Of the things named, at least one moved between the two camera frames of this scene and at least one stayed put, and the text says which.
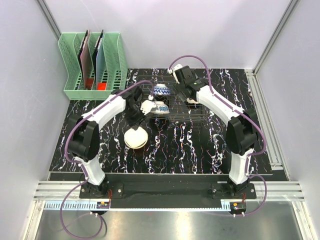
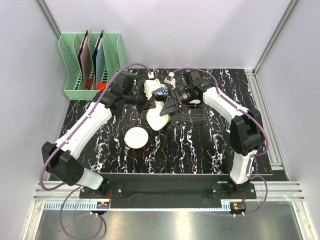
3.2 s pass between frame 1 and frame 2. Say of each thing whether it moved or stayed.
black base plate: stayed
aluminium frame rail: stayed
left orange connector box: stayed
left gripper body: moved
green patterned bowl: moved
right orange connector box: stayed
